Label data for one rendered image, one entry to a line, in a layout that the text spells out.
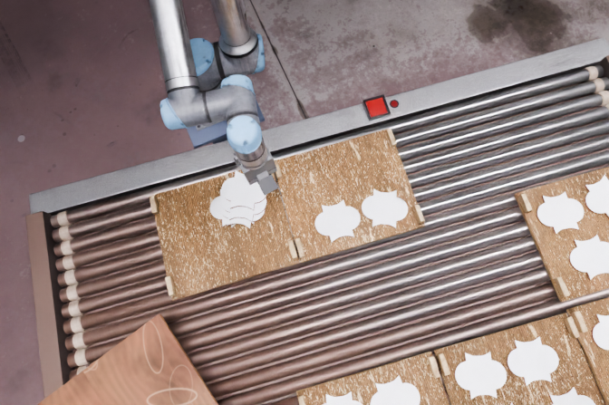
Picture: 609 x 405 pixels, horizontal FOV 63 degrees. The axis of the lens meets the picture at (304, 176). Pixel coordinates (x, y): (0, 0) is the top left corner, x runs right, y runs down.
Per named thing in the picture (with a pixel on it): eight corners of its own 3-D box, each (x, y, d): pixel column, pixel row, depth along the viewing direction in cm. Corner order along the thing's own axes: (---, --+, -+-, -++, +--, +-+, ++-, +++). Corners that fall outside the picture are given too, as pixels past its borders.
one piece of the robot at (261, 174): (248, 188, 119) (257, 204, 135) (281, 169, 120) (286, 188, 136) (227, 147, 123) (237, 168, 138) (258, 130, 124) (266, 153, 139)
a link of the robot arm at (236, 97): (202, 78, 116) (208, 120, 113) (249, 69, 116) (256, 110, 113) (209, 93, 124) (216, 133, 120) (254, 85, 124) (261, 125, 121)
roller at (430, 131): (58, 230, 167) (50, 227, 162) (599, 80, 177) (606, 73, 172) (59, 244, 166) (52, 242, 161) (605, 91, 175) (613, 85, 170)
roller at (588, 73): (56, 216, 169) (48, 213, 164) (593, 68, 178) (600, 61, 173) (58, 230, 167) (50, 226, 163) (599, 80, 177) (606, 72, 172)
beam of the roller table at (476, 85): (37, 198, 173) (27, 194, 167) (595, 45, 183) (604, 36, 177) (40, 221, 170) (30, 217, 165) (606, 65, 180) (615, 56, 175)
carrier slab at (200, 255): (151, 197, 165) (149, 195, 163) (271, 162, 167) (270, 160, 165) (172, 301, 154) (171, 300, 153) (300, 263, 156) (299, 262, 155)
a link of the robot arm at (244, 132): (256, 108, 111) (262, 142, 109) (262, 127, 122) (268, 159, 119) (221, 114, 111) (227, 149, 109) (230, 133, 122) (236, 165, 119)
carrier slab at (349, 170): (272, 162, 167) (272, 160, 165) (389, 130, 169) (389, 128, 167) (300, 263, 156) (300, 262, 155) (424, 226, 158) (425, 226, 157)
